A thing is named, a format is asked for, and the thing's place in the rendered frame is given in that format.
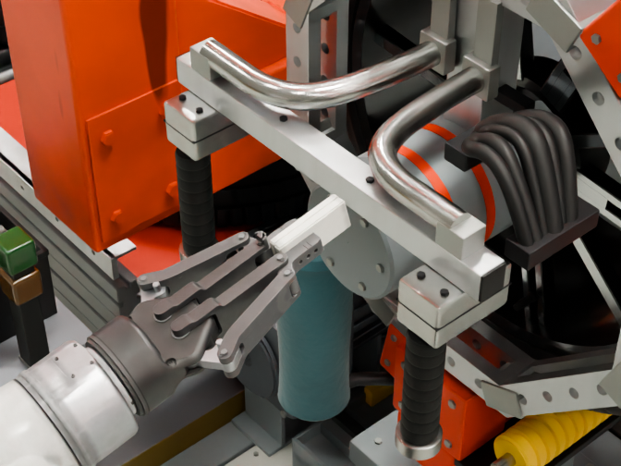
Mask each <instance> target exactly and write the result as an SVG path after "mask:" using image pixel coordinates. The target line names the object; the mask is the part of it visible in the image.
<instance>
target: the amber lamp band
mask: <svg viewBox="0 0 621 466"><path fill-rule="evenodd" d="M0 284H1V289H2V291H3V292H4V293H5V294H6V295H7V296H8V297H9V298H10V299H11V300H12V301H13V302H14V303H15V304H16V305H17V306H19V305H21V304H23V303H25V302H27V301H29V300H32V299H33V298H35V297H37V296H39V295H41V294H43V283H42V278H41V273H40V271H39V270H38V269H37V268H36V267H35V266H34V271H33V272H31V273H29V274H27V275H25V276H23V277H21V278H19V279H17V280H13V279H12V278H11V277H10V276H9V275H8V274H7V273H6V272H5V271H4V270H3V267H0Z"/></svg>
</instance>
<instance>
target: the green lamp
mask: <svg viewBox="0 0 621 466"><path fill-rule="evenodd" d="M37 263H38V257H37V252H36V247H35V242H34V240H33V238H32V237H30V236H29V235H28V234H27V233H26V232H25V231H24V230H23V229H22V228H21V227H19V226H17V227H13V228H11V229H9V230H8V231H5V232H3V233H1V234H0V265H1V266H2V267H3V268H4V269H5V270H6V271H7V272H8V273H9V274H10V275H11V276H14V275H16V274H18V273H20V272H22V271H24V270H26V269H28V268H30V267H32V266H34V265H36V264H37Z"/></svg>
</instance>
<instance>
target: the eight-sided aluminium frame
mask: <svg viewBox="0 0 621 466"><path fill-rule="evenodd" d="M499 1H501V2H502V6H504V7H506V8H508V9H510V10H511V11H513V12H515V13H517V14H519V15H520V16H521V17H523V18H526V19H528V20H529V21H531V22H533V23H535V24H537V25H539V26H540V27H542V28H543V29H544V30H545V31H546V32H547V33H548V34H549V35H550V36H551V38H552V40H553V42H554V45H555V47H556V49H557V51H558V53H559V55H560V56H561V58H562V60H563V62H564V64H565V66H566V69H567V71H568V73H569V75H570V77H571V79H572V80H573V82H574V84H575V86H576V88H577V90H578V93H579V95H580V97H581V99H582V101H583V103H584V104H585V106H586V108H587V110H588V112H589V114H590V116H591V119H592V121H593V123H594V125H595V127H596V129H597V130H598V132H599V134H600V136H601V138H602V140H603V143H604V145H605V147H606V149H607V151H608V153H609V154H610V156H611V158H612V160H613V162H614V164H615V167H616V169H617V171H618V173H619V175H620V177H621V98H620V97H619V96H618V95H617V93H616V92H615V90H614V88H613V87H612V85H611V84H610V82H609V81H608V79H607V78H606V77H605V76H604V74H603V72H602V71H601V69H600V67H599V65H598V64H597V62H596V61H595V59H594V58H593V56H592V55H591V53H590V51H589V50H588V48H587V47H586V45H585V44H584V42H583V41H582V40H581V39H580V34H581V33H582V32H583V30H584V28H585V27H586V26H587V25H588V24H590V23H591V22H592V21H593V20H594V19H596V18H597V17H598V16H599V15H600V14H602V12H603V11H604V10H605V9H607V8H608V7H609V6H610V5H611V4H613V3H614V2H615V1H616V0H499ZM348 3H349V0H286V1H285V2H284V5H283V9H284V10H285V12H286V80H287V81H293V82H315V81H321V80H329V79H332V78H336V77H340V76H343V75H346V74H347V47H348ZM290 111H291V112H293V113H294V114H296V115H297V116H298V117H300V118H302V119H303V120H305V121H306V122H307V123H309V124H310V125H312V126H313V127H315V128H316V129H317V130H319V131H320V132H321V133H323V134H324V135H326V136H327V137H328V138H330V139H331V140H333V141H335V142H336V143H337V144H339V145H340V146H342V147H343V148H345V149H346V150H347V151H349V152H350V153H352V154H354V155H355V156H356V157H357V156H358V155H357V153H356V151H355V149H354V147H353V145H352V143H351V141H350V139H349V137H348V133H347V104H341V105H338V106H334V107H330V108H325V109H319V110H310V111H296V110H290ZM396 298H398V288H397V289H396V290H394V291H393V292H391V293H389V294H388V295H386V296H384V297H383V298H380V299H377V300H371V299H367V298H364V297H363V299H364V300H365V301H367V303H368V304H369V306H370V308H371V310H372V312H373V313H375V314H376V315H377V316H378V317H379V318H380V319H381V320H382V322H383V323H384V324H385V325H386V326H389V325H390V324H392V325H393V326H394V327H395V328H396V329H397V330H398V331H399V332H400V333H401V334H402V335H403V336H404V337H406V333H407V329H408V328H407V327H406V326H405V325H403V324H402V323H400V322H399V321H398V319H397V304H398V301H396ZM444 368H445V369H446V371H447V372H449V373H450V374H452V375H453V376H454V377H455V378H457V379H458V380H459V381H460V382H462V383H463V384H464V385H465V386H467V387H468V388H470V389H471V390H472V391H473V392H475V393H476V394H477V395H478V396H480V397H481V398H482V399H484V400H485V403H486V406H488V407H490V408H493V409H496V410H498V411H499V412H501V413H502V414H503V415H504V416H505V417H507V418H509V417H517V418H519V419H522V418H524V417H525V416H527V415H536V414H545V413H554V412H562V411H579V410H588V409H597V408H606V407H614V406H618V407H619V408H620V409H621V329H620V334H619V339H618V342H617V347H616V348H611V349H601V350H595V351H590V352H583V353H578V354H572V355H566V356H561V357H555V358H550V359H544V360H535V359H532V358H531V357H530V356H529V355H528V354H526V353H525V352H524V351H522V350H521V349H519V348H518V347H517V346H515V345H514V344H513V343H511V342H510V341H509V340H507V339H506V338H505V337H503V336H502V335H500V334H499V333H497V332H496V331H495V330H493V329H492V328H491V327H489V326H488V325H487V324H485V323H484V322H483V321H482V320H480V321H479V322H477V323H476V324H474V325H472V326H471V327H469V328H468V329H466V330H465V331H463V332H462V333H460V334H459V335H457V336H455V337H453V338H452V339H450V340H449V341H447V344H446V355H445V365H444Z"/></svg>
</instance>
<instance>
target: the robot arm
mask: <svg viewBox="0 0 621 466"><path fill-rule="evenodd" d="M350 225H351V224H350V221H349V217H348V213H347V208H346V204H345V201H343V200H342V199H341V198H340V199H339V197H338V196H336V195H335V194H333V195H331V196H330V197H328V198H327V199H326V200H324V201H323V202H321V203H320V204H318V205H317V206H316V207H314V208H313V209H312V210H310V211H309V212H308V213H306V214H305V215H303V216H302V217H301V218H300V219H299V220H297V219H292V220H290V221H288V222H286V223H285V224H284V225H283V226H281V227H280V228H278V229H277V230H276V231H275V232H273V233H272V234H271V235H269V236H268V237H266V234H265V233H264V232H263V231H257V232H255V233H254V234H255V237H256V239H254V238H251V237H250V236H249V234H248V233H247V232H239V233H237V234H236V235H234V236H232V237H230V238H228V239H225V240H222V241H220V242H218V243H216V244H214V245H213V246H211V247H209V248H207V249H205V250H203V251H200V252H198V253H196V254H194V255H192V256H190V257H189V258H187V259H185V260H183V261H181V262H178V263H176V264H173V265H171V266H169V267H167V268H165V269H164V270H160V271H155V272H150V273H147V274H143V275H140V276H139V277H138V278H137V283H138V285H139V287H140V291H141V303H139V304H138V305H137V306H136V307H135V308H134V310H133V311H132V313H131V314H130V316H129V317H126V316H124V315H119V316H117V317H115V318H114V319H113V320H111V321H110V322H109V323H107V324H106V325H104V326H103V327H101V328H100V329H98V330H97V331H96V332H94V333H93V334H92V335H90V336H89V337H87V341H86V343H85V346H86V349H85V348H84V347H82V346H81V345H80V344H79V343H78V342H77V341H75V340H69V341H66V342H65V343H64V344H62V345H61V346H59V347H58V348H57V349H55V350H53V351H52V352H51V353H49V354H48V355H46V356H45V357H44V358H42V359H41V360H39V361H38V362H36V363H35V364H34V365H32V367H30V368H29V369H28V370H24V371H22V372H21V373H20V374H18V376H17V377H16V378H15V379H13V380H11V381H10V382H8V383H6V384H5V385H3V386H0V466H96V464H97V463H98V462H99V461H101V460H102V459H104V458H105V457H106V456H108V455H109V454H110V453H112V452H113V451H114V450H115V449H117V448H118V447H120V446H121V445H122V444H124V443H125V442H126V441H128V440H129V439H130V438H131V437H132V436H134V435H135V434H136V433H137V432H138V429H139V427H138V423H137V420H136V418H135V416H134V414H136V415H138V416H141V415H142V416H145V415H146V414H148V413H149V412H150V411H152V410H153V409H155V408H156V407H157V406H159V405H160V404H161V403H163V402H164V401H165V400H166V399H168V398H169V397H171V396H172V395H173V394H174V393H175V392H176V390H177V387H178V385H179V383H180V382H181V381H182V380H183V379H185V378H187V377H190V376H193V375H195V374H199V373H201V372H202V371H203V370H204V369H205V368H210V369H217V370H223V371H224V373H225V376H226V377H228V378H234V377H236V376H238V374H239V372H240V370H241V368H242V365H243V363H244V361H245V359H246V357H247V355H248V354H249V353H250V352H251V350H252V349H253V348H254V347H255V346H256V345H257V344H258V343H259V341H260V340H261V339H262V338H263V337H264V336H265V335H266V333H267V332H268V331H269V330H270V329H271V328H272V327H273V326H274V324H275V323H276V322H277V321H278V320H279V319H280V317H281V316H282V315H283V314H284V313H285V312H286V311H287V309H288V308H289V307H290V306H291V305H292V304H293V303H294V302H295V300H296V299H297V298H298V297H299V296H300V294H301V290H300V287H299V284H298V280H297V277H296V273H297V272H298V271H299V270H300V269H301V268H303V267H304V266H305V265H307V264H308V263H310V262H311V261H312V260H314V259H315V258H316V257H318V256H319V255H320V254H321V253H322V252H323V250H324V248H323V246H324V245H325V244H326V243H328V242H329V241H331V240H332V239H334V238H335V237H336V236H338V235H339V234H340V233H342V232H343V231H344V230H346V229H347V228H348V227H350ZM237 249H238V250H239V251H236V250H237ZM222 338H223V339H222ZM215 343H216V345H215Z"/></svg>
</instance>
